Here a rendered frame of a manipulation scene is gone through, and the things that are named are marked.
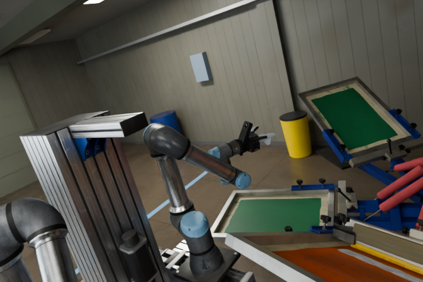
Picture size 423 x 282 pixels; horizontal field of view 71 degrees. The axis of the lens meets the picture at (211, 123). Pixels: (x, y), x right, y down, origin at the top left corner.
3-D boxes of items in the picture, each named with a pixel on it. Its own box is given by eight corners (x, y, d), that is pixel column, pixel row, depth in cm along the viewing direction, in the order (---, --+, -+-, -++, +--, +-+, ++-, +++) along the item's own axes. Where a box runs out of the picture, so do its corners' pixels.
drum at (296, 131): (318, 148, 523) (311, 109, 506) (308, 160, 490) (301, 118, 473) (293, 148, 553) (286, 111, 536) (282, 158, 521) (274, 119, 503)
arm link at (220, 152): (209, 164, 148) (204, 148, 146) (227, 156, 153) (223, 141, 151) (216, 168, 141) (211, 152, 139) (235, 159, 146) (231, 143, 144)
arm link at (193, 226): (194, 257, 123) (185, 230, 120) (182, 243, 135) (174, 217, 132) (218, 243, 128) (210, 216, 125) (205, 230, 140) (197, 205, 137)
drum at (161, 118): (191, 146, 724) (180, 108, 700) (174, 158, 678) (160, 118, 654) (174, 146, 765) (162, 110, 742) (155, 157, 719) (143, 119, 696)
